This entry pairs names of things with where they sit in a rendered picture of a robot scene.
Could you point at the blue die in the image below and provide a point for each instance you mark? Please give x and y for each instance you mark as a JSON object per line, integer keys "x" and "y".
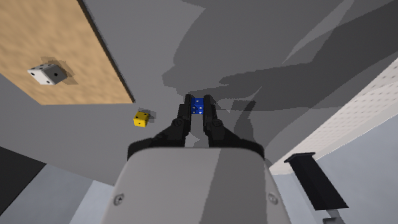
{"x": 197, "y": 105}

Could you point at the yellow die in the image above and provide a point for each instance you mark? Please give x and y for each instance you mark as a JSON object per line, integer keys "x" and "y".
{"x": 141, "y": 119}

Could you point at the tan square mat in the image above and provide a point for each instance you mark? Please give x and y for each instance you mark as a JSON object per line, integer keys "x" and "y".
{"x": 35, "y": 32}

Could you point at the white die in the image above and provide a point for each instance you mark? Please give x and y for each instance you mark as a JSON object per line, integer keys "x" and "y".
{"x": 47, "y": 74}

